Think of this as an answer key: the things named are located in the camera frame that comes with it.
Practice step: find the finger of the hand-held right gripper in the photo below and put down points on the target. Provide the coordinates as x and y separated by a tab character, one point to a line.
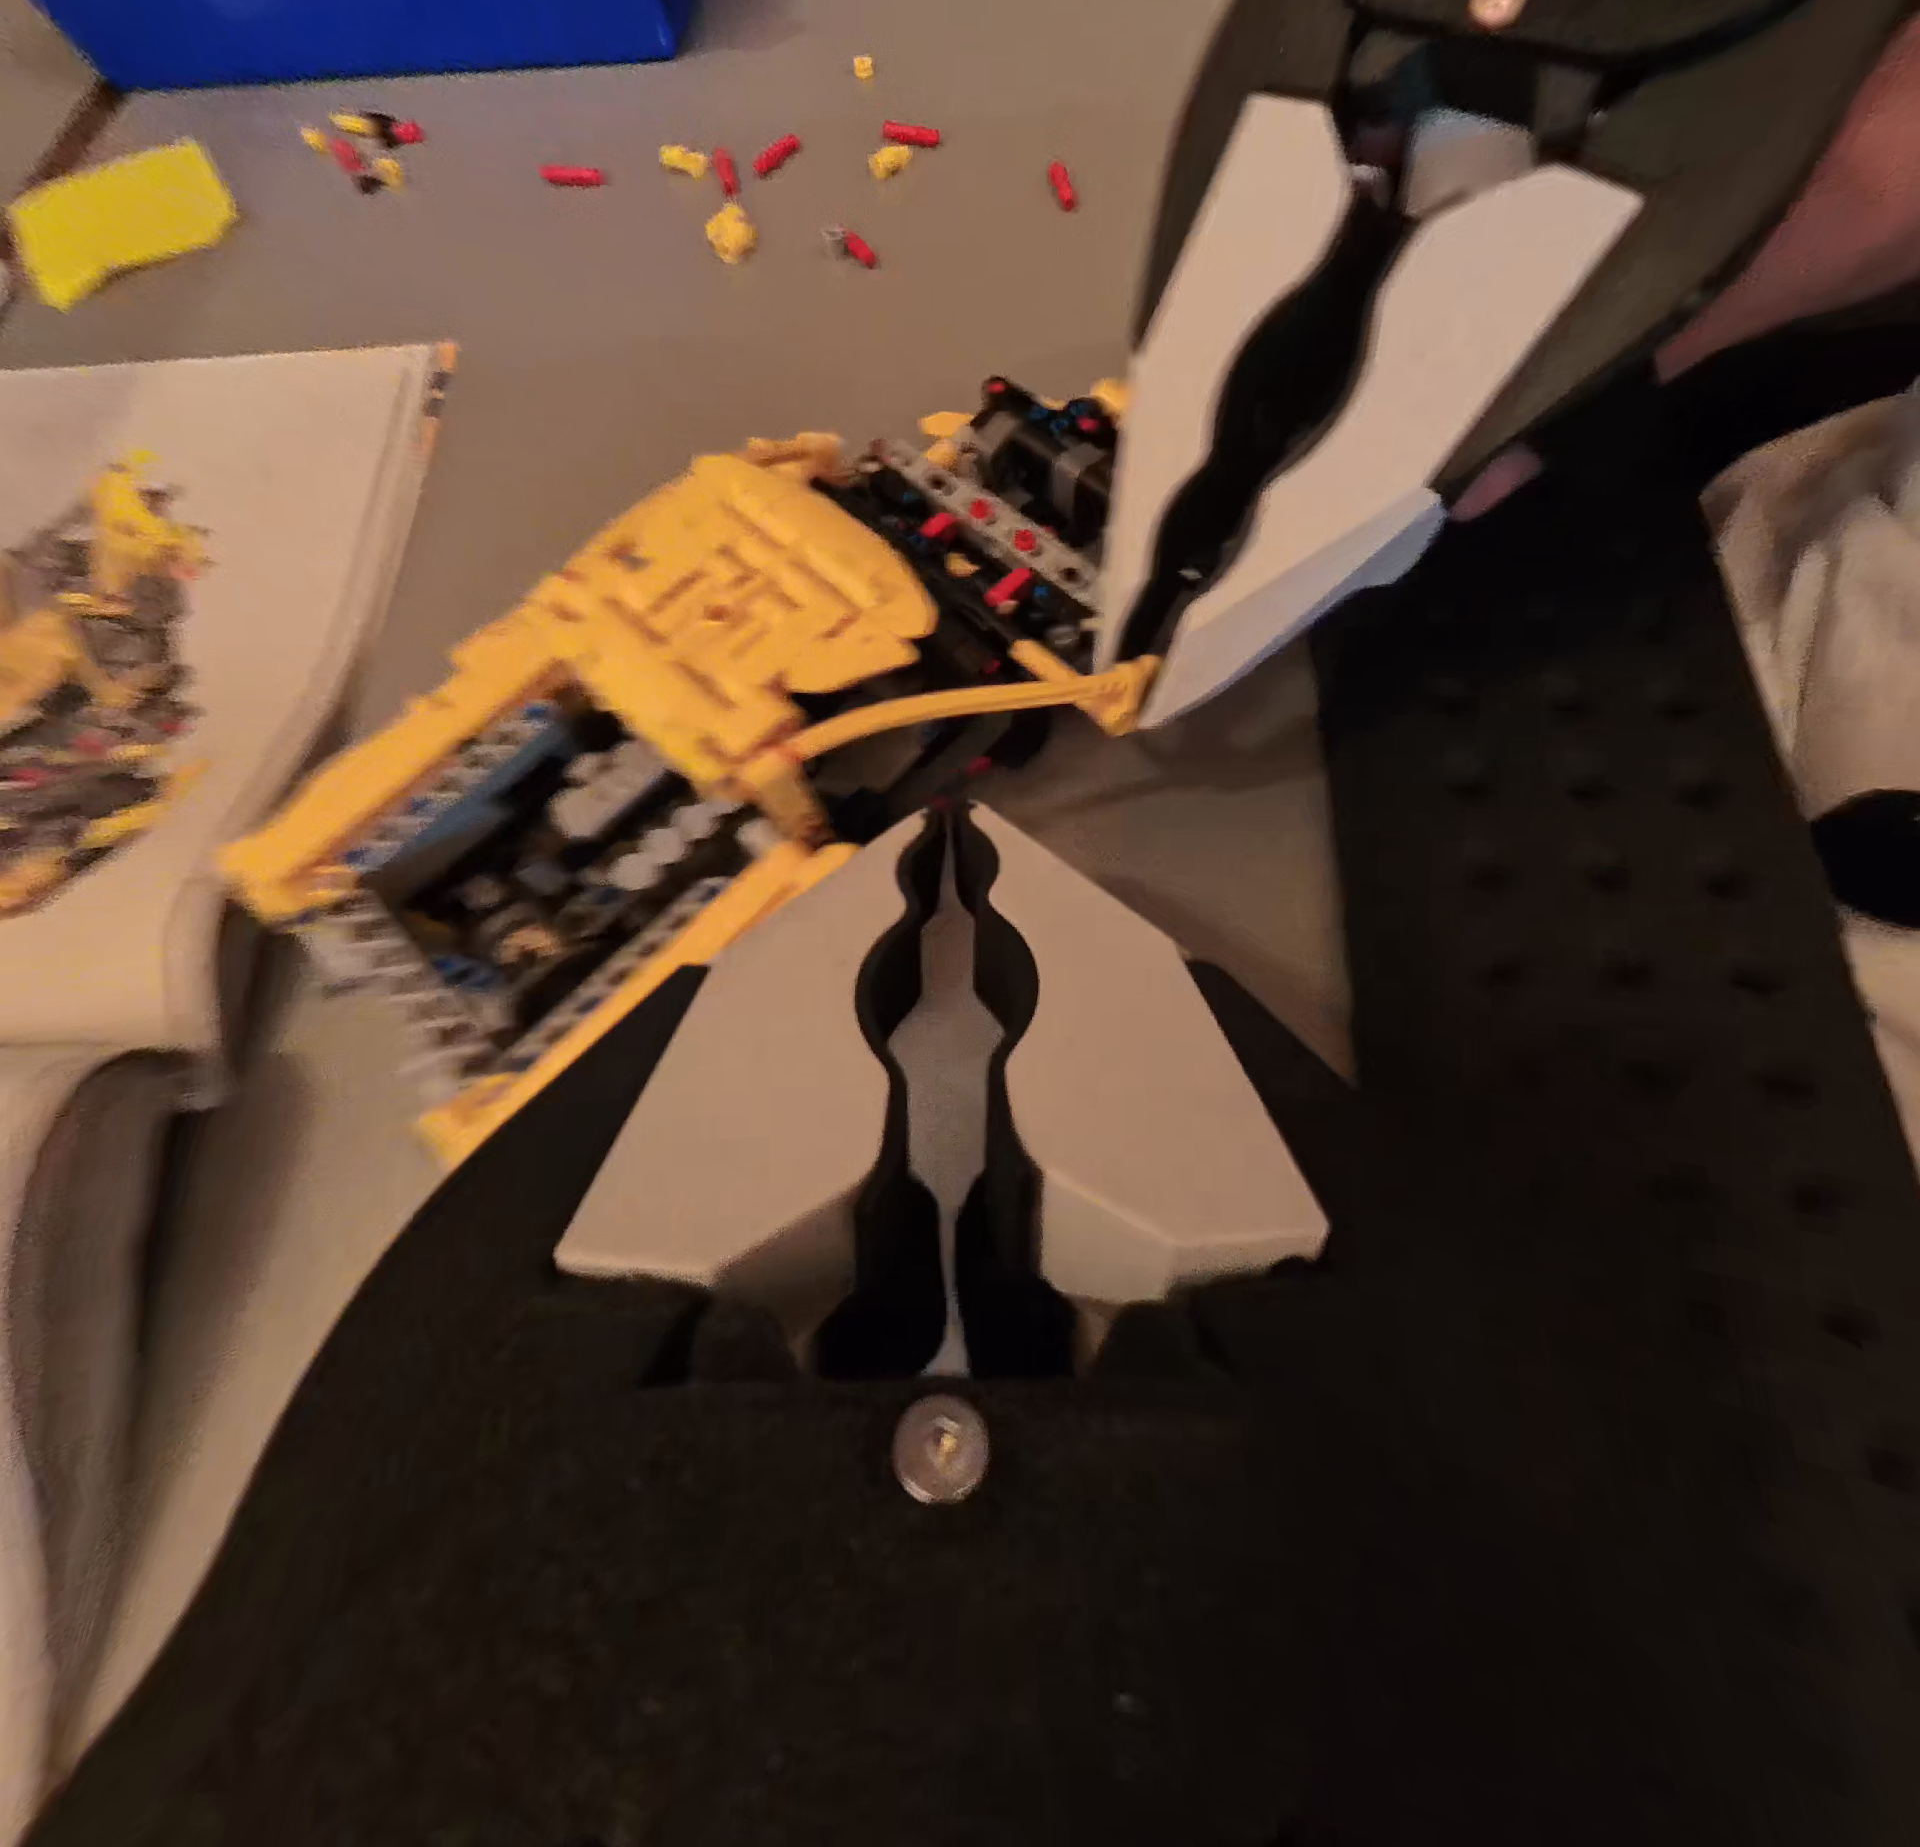
1215	302
1485	319

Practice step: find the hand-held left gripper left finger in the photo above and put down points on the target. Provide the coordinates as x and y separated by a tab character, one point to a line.
721	1128

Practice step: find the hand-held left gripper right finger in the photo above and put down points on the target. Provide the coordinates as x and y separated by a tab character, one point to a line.
1171	1128

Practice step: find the yellow toy brick model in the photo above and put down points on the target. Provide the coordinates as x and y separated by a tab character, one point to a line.
721	603

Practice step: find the person's right hand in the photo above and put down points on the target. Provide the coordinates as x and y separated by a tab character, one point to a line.
1830	214

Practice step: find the red and grey brick pin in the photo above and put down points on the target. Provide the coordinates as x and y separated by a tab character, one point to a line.
851	248

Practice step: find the shiny grey cloth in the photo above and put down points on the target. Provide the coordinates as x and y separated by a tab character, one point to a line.
1830	603

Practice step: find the black perforated panel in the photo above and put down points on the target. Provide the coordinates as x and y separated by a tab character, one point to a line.
1621	1052

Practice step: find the long red brick axle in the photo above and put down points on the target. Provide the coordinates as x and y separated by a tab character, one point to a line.
572	177

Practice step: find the open instruction booklet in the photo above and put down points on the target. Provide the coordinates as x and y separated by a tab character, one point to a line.
270	528

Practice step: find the cluster of small brick pieces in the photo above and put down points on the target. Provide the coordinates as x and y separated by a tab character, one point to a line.
364	148

